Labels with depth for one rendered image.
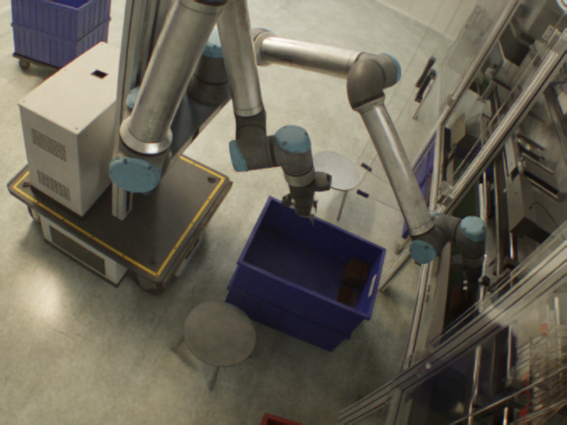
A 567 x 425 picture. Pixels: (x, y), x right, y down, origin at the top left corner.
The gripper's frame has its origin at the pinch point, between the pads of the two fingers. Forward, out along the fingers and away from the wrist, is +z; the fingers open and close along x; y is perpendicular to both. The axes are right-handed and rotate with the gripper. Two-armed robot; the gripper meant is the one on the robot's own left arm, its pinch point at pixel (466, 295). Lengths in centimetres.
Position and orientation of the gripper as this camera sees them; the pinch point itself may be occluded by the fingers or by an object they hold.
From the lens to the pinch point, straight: 180.4
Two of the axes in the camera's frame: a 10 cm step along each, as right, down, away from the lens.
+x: 3.2, -6.5, 6.9
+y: 9.0, -0.2, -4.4
